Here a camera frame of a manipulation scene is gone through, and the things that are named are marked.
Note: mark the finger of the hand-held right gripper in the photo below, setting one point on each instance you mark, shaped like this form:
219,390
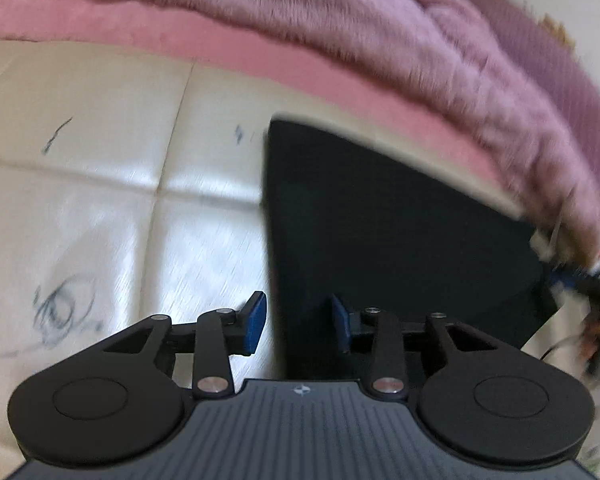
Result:
595,287

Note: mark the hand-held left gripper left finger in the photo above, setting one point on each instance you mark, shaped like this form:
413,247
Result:
255,324

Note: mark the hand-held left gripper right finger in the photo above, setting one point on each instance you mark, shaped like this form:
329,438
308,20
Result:
339,326

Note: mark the black pants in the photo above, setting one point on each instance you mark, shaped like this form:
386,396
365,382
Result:
380,220

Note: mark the purple knitted cushion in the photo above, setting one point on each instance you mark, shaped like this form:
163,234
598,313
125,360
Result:
555,60

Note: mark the pink fluffy blanket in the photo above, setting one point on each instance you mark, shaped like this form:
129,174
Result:
355,15

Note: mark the pink bed sheet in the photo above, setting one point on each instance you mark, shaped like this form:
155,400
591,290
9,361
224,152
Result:
130,25

